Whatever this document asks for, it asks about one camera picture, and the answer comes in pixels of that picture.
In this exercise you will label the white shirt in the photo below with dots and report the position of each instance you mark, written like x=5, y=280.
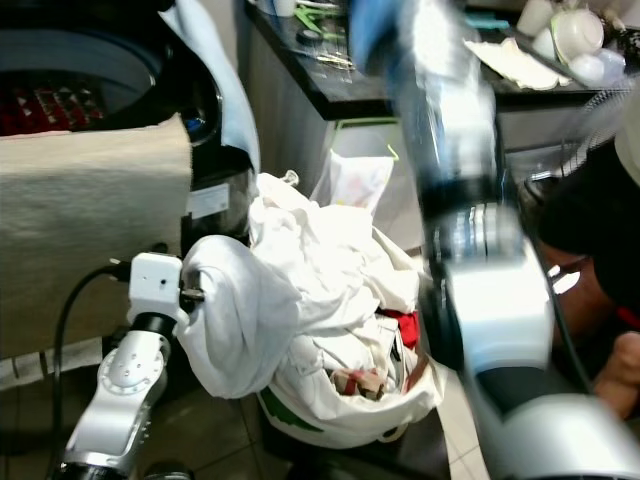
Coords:
x=240, y=320

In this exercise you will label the blue cloth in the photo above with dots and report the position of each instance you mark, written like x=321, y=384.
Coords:
x=370, y=30

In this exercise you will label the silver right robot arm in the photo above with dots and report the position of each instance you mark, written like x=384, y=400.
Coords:
x=500, y=300

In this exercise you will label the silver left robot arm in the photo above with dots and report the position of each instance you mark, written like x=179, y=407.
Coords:
x=120, y=400

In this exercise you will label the black top-load washing machine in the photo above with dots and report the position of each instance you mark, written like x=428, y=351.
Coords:
x=200, y=90

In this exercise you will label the beige cloth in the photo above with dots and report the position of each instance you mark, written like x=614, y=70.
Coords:
x=80, y=230

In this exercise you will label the white garment pile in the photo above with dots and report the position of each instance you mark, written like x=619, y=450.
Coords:
x=340, y=250

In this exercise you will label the patterned brown garment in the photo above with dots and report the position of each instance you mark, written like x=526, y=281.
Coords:
x=365, y=383

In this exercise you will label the red garment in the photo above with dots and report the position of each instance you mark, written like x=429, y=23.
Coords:
x=405, y=325

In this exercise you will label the light blue towel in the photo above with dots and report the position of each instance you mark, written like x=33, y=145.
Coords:
x=220, y=60

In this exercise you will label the black counter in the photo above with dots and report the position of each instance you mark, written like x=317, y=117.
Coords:
x=350, y=95

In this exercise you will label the metal scissors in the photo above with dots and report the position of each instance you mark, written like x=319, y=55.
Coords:
x=335, y=60

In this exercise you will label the green plastic clip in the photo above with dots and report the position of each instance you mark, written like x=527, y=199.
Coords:
x=320, y=20

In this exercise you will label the white cylinder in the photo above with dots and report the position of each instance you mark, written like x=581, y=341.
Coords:
x=285, y=5

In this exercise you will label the cream cloth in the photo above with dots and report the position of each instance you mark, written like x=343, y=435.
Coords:
x=510, y=62

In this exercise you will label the person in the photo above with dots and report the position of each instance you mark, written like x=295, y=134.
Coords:
x=590, y=210

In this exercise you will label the small white cup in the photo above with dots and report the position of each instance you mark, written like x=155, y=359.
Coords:
x=535, y=15

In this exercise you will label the large white cup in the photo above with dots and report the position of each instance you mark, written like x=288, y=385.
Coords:
x=575, y=30

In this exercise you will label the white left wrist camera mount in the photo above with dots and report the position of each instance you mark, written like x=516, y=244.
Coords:
x=155, y=285

